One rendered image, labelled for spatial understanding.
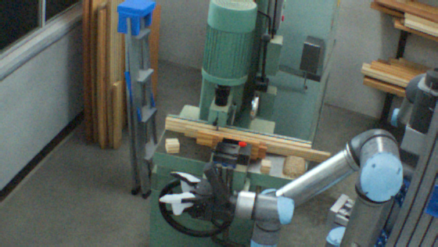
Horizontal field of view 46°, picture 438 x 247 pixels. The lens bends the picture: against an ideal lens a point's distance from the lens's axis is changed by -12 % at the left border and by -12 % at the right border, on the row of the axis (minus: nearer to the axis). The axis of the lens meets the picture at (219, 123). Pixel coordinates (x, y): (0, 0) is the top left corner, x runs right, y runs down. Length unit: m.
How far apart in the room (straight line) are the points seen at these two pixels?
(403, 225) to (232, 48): 0.90
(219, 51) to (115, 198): 1.58
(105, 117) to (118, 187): 0.51
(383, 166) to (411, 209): 0.44
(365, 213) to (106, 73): 2.43
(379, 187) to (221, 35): 0.92
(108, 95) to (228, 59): 1.69
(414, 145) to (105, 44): 2.26
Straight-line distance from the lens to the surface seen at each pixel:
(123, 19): 3.00
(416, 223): 1.86
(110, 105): 3.73
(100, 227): 3.26
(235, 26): 2.06
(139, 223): 3.30
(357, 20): 4.44
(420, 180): 1.78
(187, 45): 4.90
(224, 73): 2.14
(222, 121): 2.28
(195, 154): 2.30
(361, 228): 1.57
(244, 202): 1.54
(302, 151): 2.35
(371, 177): 1.43
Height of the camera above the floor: 2.20
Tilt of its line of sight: 31 degrees down
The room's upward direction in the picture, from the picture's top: 8 degrees clockwise
